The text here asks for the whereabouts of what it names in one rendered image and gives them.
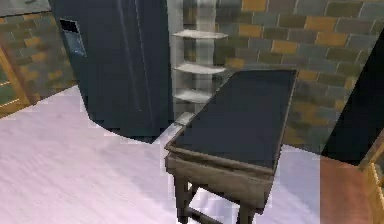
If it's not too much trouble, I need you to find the white corner shelf unit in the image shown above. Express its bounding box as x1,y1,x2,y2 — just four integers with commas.
166,0,230,127

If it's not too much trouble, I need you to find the dark top wooden table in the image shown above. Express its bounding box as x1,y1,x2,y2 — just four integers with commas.
164,68,299,224

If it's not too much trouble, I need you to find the dark blue fridge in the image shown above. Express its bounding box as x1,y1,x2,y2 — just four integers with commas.
48,0,175,144

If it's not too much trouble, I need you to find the yellow wooden cabinet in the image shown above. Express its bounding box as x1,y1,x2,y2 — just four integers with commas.
358,129,384,224

